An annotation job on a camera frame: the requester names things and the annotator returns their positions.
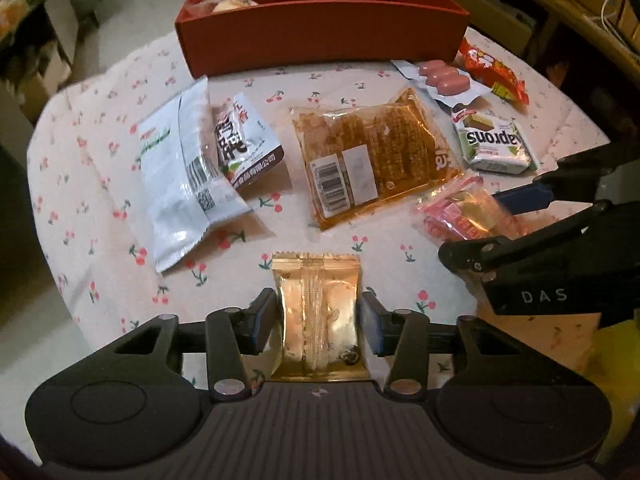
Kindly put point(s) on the orange translucent snack packet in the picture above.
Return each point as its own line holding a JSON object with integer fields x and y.
{"x": 370, "y": 145}

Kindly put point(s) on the brown cardboard box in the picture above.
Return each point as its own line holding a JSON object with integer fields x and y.
{"x": 47, "y": 80}

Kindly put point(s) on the gold foil snack packet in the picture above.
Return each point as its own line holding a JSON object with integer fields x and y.
{"x": 315, "y": 300}

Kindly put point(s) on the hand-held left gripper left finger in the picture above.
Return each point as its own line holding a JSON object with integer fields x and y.
{"x": 262, "y": 320}

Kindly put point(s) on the red rectangular box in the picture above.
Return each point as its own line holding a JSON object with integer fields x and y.
{"x": 320, "y": 35}

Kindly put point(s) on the printed food bag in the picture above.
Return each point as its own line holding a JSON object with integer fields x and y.
{"x": 20, "y": 0}

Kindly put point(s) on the brown white snack packet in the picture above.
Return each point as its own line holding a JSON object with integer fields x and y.
{"x": 245, "y": 145}

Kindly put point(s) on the clear packet inside box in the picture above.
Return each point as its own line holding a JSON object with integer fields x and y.
{"x": 225, "y": 2}

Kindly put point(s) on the cherry print tablecloth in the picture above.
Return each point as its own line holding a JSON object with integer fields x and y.
{"x": 100, "y": 160}

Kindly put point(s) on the red yellow snack packet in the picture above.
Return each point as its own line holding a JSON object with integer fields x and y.
{"x": 487, "y": 67}

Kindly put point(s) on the wooden television cabinet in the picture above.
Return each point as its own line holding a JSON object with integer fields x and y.
{"x": 565, "y": 15}

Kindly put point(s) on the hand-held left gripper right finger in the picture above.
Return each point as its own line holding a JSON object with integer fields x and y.
{"x": 372, "y": 322}

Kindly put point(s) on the white snack bag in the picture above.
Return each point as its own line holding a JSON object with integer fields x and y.
{"x": 170, "y": 170}

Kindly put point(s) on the pink sausage pack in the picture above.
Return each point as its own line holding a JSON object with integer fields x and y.
{"x": 445, "y": 80}

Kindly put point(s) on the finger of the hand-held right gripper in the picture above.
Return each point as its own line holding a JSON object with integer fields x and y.
{"x": 480, "y": 255}
{"x": 522, "y": 199}

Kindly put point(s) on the green white wafer packet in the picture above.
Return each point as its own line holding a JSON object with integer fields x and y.
{"x": 492, "y": 142}

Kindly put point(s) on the pink gold candy packet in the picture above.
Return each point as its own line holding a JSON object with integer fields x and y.
{"x": 460, "y": 210}

